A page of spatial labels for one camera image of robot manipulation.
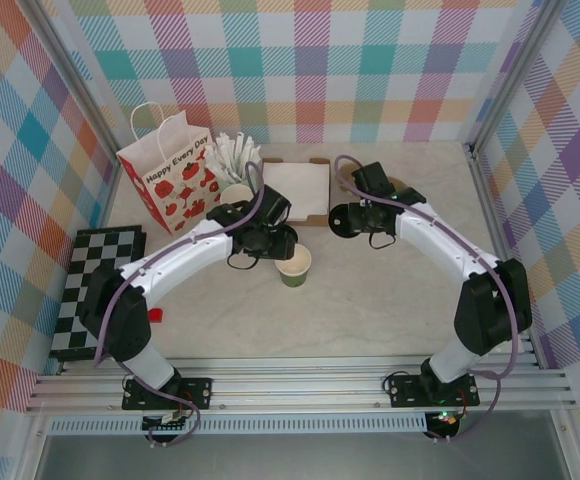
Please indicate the white napkin stack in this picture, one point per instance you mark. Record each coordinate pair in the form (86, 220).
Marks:
(295, 187)

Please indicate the aluminium frame post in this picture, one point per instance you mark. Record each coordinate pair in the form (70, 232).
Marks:
(72, 75)
(510, 75)

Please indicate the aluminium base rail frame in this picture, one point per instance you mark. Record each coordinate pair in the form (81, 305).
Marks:
(295, 385)

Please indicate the brown cardboard napkin tray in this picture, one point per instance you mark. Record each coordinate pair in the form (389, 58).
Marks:
(315, 222)

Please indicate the stacked green paper cups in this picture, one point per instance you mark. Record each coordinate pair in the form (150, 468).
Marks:
(235, 194)

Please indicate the black plastic coffee lid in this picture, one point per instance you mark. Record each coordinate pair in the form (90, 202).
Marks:
(337, 220)

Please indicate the red block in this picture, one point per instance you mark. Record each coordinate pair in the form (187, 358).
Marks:
(156, 315)

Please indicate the mint green straw holder cup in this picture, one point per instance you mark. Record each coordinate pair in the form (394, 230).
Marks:
(253, 178)

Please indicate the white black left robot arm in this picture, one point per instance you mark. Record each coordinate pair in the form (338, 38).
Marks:
(180, 250)

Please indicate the aluminium side rail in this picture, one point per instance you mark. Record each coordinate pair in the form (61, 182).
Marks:
(481, 190)
(112, 190)

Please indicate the green paper cup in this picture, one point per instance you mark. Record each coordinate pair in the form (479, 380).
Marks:
(295, 277)

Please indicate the black silver checkerboard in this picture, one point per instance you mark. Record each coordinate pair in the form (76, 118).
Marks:
(65, 320)

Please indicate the small circuit board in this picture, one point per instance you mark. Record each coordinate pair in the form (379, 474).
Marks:
(167, 425)
(447, 419)

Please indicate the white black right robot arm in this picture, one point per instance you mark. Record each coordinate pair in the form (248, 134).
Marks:
(445, 240)

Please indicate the white red printed paper bag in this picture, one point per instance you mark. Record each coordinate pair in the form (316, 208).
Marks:
(180, 150)

